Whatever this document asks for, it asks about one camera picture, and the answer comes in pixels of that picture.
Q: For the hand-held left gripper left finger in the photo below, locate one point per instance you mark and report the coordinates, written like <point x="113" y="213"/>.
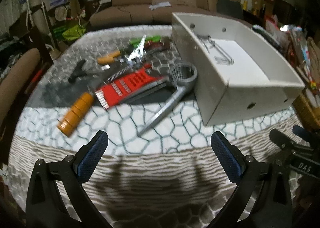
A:
<point x="91" y="158"/>

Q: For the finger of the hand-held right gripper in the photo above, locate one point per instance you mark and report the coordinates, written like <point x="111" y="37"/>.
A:
<point x="282" y="138"/>
<point x="301" y="131"/>

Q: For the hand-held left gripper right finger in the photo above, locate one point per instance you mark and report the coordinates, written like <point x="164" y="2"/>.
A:
<point x="226" y="158"/>

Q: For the white rectangular container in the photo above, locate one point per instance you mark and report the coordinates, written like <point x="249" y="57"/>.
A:
<point x="217" y="98"/>

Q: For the red grater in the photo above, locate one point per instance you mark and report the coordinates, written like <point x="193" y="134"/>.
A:
<point x="125" y="85"/>

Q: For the wicker basket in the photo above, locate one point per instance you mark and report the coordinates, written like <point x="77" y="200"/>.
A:
<point x="307" y="108"/>

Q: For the pile of assorted packaging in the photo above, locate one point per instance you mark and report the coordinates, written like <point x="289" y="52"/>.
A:
<point x="297" y="40"/>

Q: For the black and white handset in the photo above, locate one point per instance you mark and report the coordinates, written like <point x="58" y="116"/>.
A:
<point x="262" y="32"/>

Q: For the brown padded chair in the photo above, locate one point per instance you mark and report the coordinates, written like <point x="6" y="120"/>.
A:
<point x="15" y="75"/>

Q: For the serrated metal knife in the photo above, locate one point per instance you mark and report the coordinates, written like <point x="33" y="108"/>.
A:
<point x="136" y="51"/>

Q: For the bright green bag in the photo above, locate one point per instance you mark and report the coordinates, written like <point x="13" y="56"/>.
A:
<point x="72" y="31"/>

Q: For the red lidded jar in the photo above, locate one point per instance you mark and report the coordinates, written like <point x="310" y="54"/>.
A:
<point x="258" y="0"/>

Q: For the yellow bottle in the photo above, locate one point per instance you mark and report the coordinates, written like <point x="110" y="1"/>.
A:
<point x="246" y="4"/>

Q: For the dark grey cushion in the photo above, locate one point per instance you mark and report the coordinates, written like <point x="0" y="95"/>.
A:
<point x="228" y="7"/>

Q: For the round metal tin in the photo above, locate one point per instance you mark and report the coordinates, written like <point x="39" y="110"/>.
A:
<point x="60" y="13"/>

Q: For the white papers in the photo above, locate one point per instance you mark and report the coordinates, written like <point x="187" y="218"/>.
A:
<point x="160" y="5"/>

